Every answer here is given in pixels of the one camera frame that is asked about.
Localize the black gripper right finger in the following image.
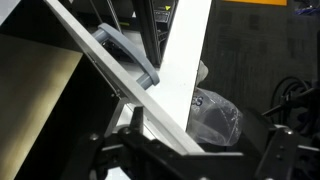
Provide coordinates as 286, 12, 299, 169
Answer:
242, 109, 320, 180

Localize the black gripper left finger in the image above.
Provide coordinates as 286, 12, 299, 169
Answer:
61, 105, 214, 180

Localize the white oven cabinet door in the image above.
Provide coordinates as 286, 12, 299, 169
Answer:
44, 0, 203, 155

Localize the clear plastic bag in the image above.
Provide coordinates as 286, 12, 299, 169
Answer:
186, 61, 243, 146

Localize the white toy kitchen unit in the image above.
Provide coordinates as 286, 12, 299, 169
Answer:
0, 0, 116, 180

